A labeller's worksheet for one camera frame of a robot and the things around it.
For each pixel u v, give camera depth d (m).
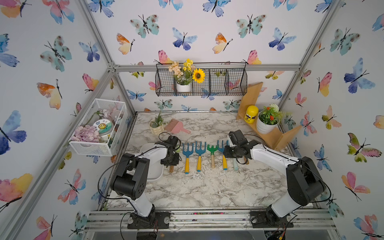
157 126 1.04
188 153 0.98
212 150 0.99
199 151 0.99
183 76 0.89
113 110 0.80
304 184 0.45
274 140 0.92
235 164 0.92
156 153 0.60
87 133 0.59
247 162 0.93
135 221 0.72
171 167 0.91
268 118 0.87
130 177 0.47
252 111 0.98
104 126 0.66
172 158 0.79
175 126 1.12
